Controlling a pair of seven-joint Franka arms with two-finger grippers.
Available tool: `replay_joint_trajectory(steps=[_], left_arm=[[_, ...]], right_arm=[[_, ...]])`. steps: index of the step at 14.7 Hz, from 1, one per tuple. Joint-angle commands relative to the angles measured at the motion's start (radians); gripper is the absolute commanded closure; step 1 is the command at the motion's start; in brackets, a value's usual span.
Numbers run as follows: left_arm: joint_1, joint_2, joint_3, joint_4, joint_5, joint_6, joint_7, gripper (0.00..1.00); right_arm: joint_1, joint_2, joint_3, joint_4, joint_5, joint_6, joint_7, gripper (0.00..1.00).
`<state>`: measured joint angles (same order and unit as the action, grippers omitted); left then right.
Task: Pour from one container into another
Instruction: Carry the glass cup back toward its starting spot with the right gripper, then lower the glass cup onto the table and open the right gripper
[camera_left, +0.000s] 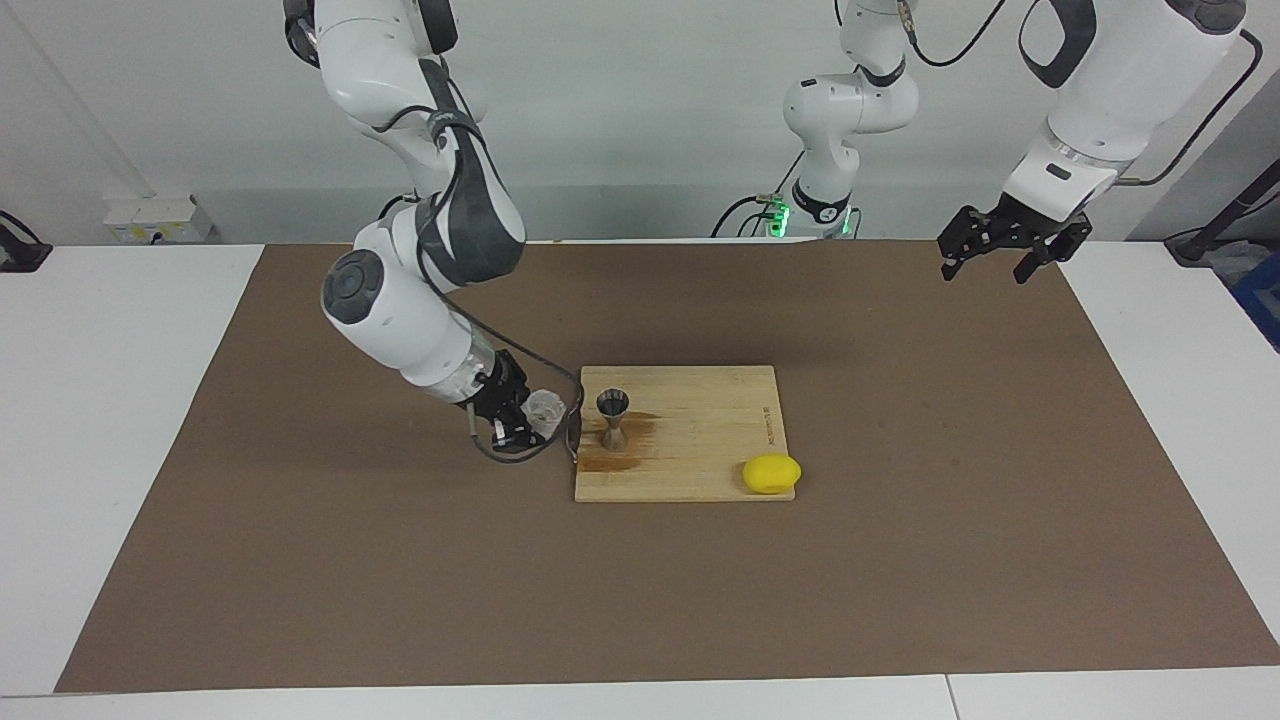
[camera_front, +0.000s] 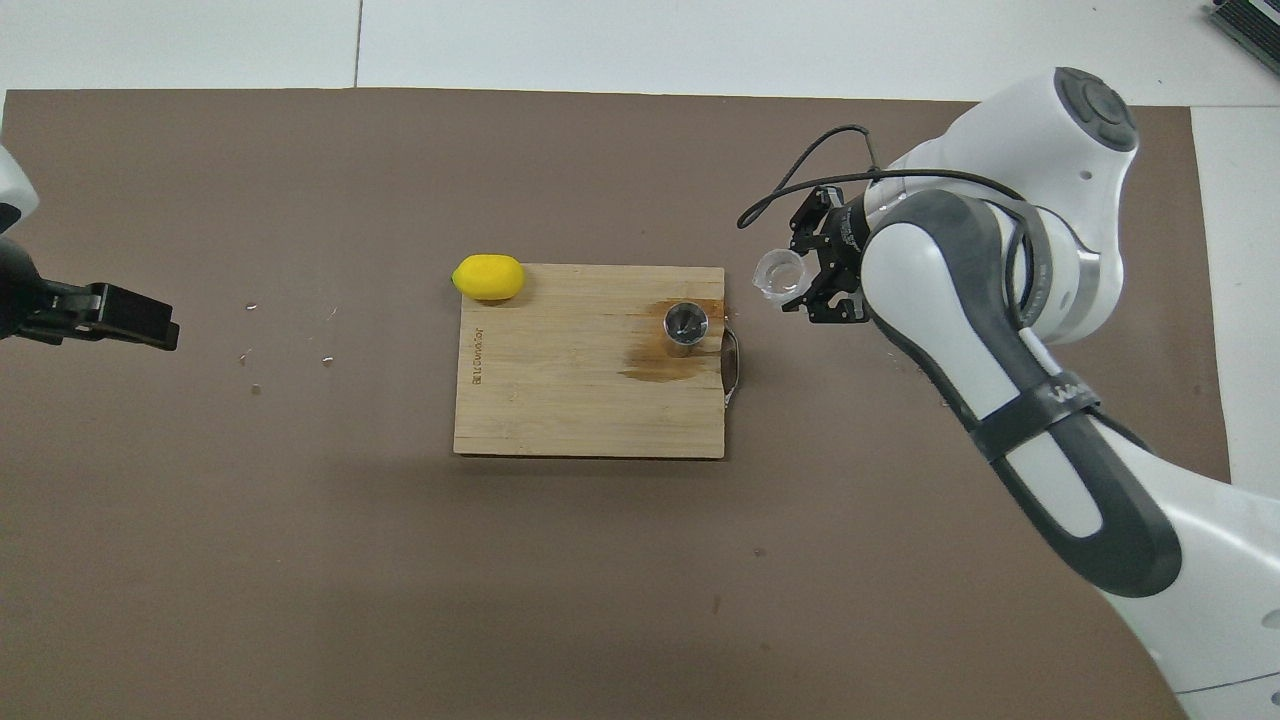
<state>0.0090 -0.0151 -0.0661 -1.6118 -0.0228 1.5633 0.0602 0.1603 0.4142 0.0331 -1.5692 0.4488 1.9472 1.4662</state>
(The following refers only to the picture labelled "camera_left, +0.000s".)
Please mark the brown table mat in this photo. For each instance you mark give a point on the brown table mat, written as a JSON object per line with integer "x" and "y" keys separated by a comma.
{"x": 400, "y": 580}

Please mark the steel jigger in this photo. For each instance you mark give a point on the steel jigger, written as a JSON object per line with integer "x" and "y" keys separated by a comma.
{"x": 612, "y": 415}

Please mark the wooden cutting board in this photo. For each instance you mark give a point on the wooden cutting board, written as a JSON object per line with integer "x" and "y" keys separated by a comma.
{"x": 700, "y": 440}

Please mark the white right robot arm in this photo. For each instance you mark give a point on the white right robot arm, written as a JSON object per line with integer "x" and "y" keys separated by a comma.
{"x": 400, "y": 320}

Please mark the yellow lemon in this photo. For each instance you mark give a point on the yellow lemon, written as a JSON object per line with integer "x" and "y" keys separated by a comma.
{"x": 771, "y": 474}

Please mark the white wall socket box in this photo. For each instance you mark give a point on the white wall socket box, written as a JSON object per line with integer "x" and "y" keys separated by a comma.
{"x": 150, "y": 220}

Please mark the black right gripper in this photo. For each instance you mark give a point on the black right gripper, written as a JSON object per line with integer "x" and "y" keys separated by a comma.
{"x": 498, "y": 395}

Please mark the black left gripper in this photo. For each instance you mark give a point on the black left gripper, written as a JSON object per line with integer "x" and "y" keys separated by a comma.
{"x": 1030, "y": 225}

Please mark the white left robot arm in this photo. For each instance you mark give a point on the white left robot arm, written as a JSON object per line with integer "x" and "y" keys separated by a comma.
{"x": 1130, "y": 80}

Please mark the black clamp mount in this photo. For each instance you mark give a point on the black clamp mount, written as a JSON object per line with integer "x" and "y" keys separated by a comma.
{"x": 20, "y": 255}

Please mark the black stand pole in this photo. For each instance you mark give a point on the black stand pole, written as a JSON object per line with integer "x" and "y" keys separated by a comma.
{"x": 1230, "y": 215}

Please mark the clear plastic cup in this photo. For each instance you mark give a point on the clear plastic cup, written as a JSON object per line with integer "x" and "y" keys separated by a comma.
{"x": 545, "y": 410}

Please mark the blue crate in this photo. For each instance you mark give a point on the blue crate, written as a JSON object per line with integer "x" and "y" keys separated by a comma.
{"x": 1262, "y": 295}

